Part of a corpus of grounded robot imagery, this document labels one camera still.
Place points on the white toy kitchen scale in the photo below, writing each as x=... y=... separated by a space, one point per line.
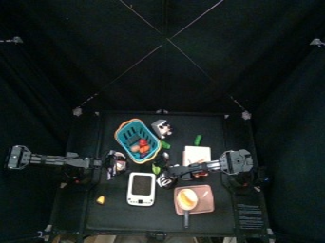
x=143 y=188

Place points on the teal basket with orange rim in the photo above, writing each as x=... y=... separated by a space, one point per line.
x=128 y=139

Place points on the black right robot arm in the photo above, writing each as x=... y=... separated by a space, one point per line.
x=231 y=162

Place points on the small grey toy utensil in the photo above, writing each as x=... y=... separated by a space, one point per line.
x=165 y=155

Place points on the green toy vegetable stick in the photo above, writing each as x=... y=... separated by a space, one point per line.
x=197 y=139

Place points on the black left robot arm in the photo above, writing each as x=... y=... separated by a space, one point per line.
x=52 y=160

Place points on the white toy knife block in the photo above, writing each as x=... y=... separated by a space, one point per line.
x=160 y=126

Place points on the white printed label sticker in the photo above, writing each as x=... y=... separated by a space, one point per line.
x=250 y=216

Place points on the pale yellow sponge block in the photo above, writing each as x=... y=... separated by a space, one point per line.
x=197 y=153

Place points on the metal frame corner bracket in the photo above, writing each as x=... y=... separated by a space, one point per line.
x=247 y=115
x=318 y=41
x=77 y=111
x=17 y=40

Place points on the light green toy leaf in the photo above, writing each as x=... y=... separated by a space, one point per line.
x=156 y=170

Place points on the beige toy egg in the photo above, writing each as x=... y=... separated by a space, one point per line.
x=136 y=148

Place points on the orange toy fruit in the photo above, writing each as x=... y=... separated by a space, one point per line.
x=145 y=149

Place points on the red toy tomato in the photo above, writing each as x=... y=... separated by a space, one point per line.
x=144 y=142

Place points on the green toy vegetable chunk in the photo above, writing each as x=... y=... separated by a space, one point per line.
x=165 y=145

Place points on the yellow toy piece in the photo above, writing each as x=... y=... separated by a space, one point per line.
x=101 y=200

